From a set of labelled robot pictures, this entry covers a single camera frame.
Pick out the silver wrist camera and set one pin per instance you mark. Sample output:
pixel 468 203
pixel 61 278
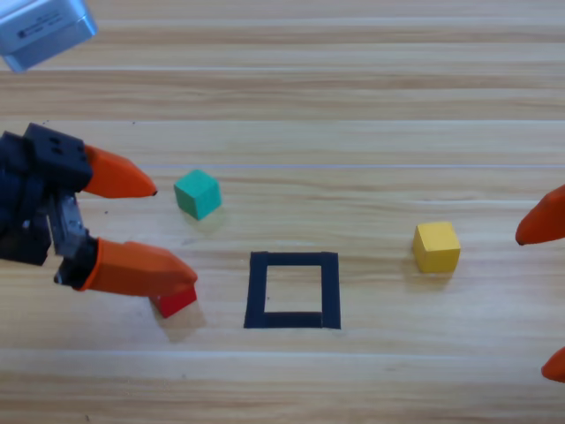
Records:
pixel 42 31

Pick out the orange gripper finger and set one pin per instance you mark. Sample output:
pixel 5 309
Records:
pixel 556 366
pixel 545 223

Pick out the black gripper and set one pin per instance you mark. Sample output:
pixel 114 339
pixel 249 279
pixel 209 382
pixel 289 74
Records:
pixel 48 163

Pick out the green cube block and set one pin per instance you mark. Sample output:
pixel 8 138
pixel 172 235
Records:
pixel 196 194

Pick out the red cube block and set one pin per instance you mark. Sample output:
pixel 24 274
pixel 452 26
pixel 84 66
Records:
pixel 176 305

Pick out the black tape square outline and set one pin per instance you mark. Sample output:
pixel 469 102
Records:
pixel 258 287

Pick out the yellow cube block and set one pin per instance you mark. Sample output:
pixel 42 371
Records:
pixel 437 247

